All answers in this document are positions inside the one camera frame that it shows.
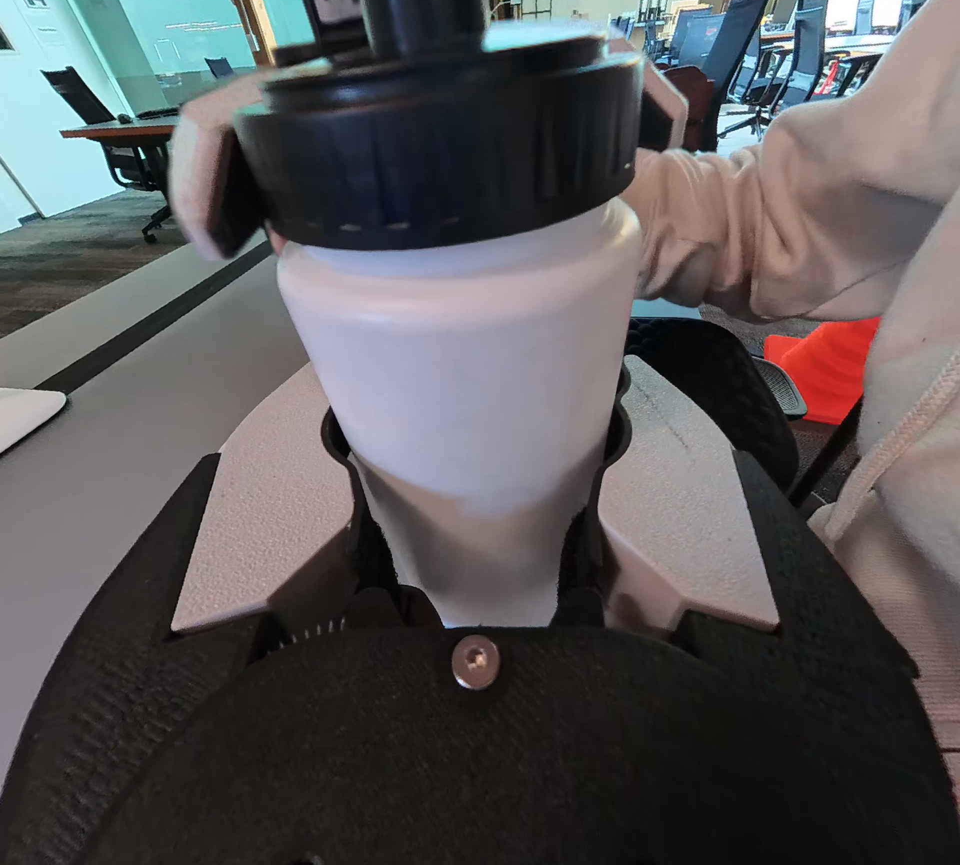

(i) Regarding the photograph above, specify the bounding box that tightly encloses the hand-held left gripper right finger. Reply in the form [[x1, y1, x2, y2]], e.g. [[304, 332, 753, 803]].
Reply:
[[591, 353, 783, 640]]

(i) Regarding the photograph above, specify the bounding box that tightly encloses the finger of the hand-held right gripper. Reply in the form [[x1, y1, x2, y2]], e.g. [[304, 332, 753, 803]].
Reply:
[[636, 66, 691, 154], [168, 73, 273, 262]]

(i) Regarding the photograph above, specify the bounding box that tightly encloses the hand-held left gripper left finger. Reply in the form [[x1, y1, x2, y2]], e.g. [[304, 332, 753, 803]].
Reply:
[[169, 359, 363, 637]]

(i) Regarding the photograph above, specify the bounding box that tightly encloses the black bottle lid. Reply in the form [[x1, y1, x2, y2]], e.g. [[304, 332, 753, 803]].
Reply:
[[232, 0, 648, 253]]

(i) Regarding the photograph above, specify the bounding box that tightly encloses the white plastic bottle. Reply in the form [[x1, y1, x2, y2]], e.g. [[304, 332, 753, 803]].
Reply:
[[276, 196, 645, 630]]

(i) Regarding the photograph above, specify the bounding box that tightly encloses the person's right forearm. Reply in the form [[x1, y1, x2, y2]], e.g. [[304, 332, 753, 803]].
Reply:
[[633, 0, 960, 322]]

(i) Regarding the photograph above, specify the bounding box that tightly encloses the wooden office table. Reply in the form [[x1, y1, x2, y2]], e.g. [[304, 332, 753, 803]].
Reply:
[[60, 113, 185, 244]]

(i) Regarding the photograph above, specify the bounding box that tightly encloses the orange traffic cone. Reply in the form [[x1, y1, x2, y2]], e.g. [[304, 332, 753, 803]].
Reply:
[[763, 316, 880, 425]]

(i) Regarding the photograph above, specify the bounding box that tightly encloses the person's white hoodie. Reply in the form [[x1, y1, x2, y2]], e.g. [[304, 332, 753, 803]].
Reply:
[[808, 265, 960, 761]]

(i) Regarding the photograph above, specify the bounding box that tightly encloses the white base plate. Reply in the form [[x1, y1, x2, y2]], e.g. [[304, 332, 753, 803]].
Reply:
[[0, 388, 69, 455]]

